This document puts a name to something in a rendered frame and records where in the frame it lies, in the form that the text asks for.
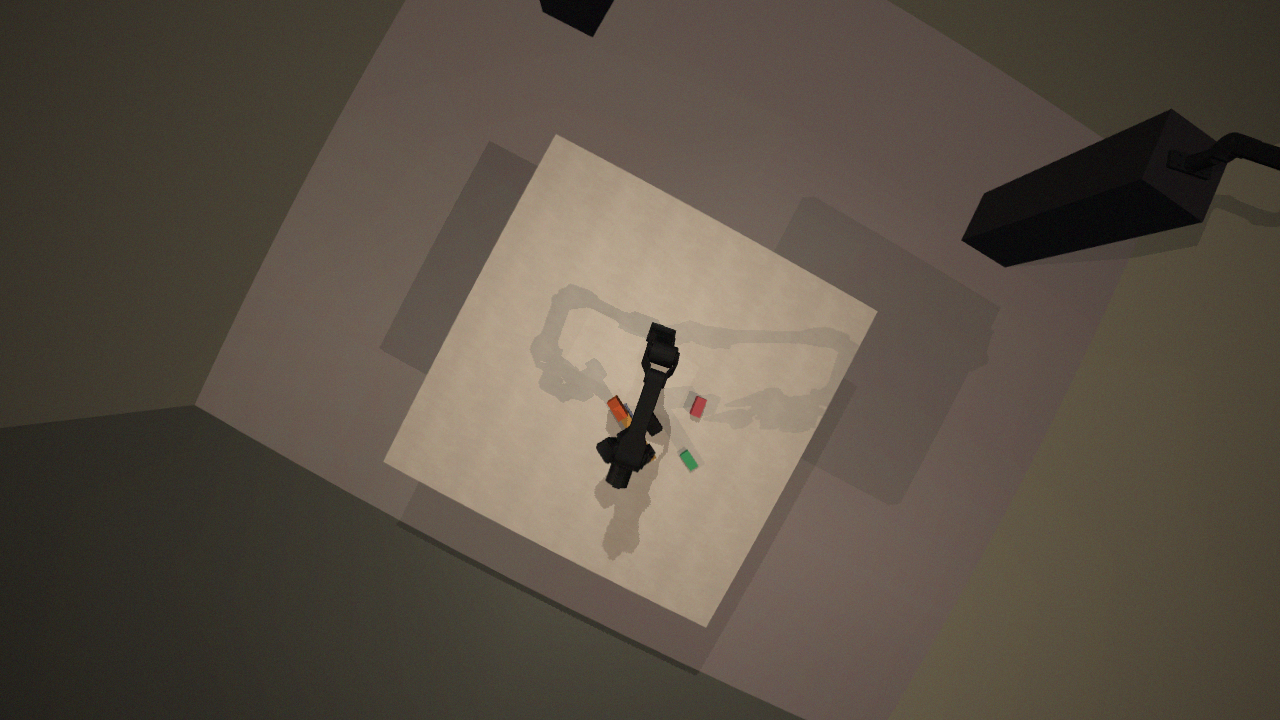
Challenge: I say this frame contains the orange bar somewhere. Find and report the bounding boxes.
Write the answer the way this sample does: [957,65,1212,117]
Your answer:
[607,395,632,428]

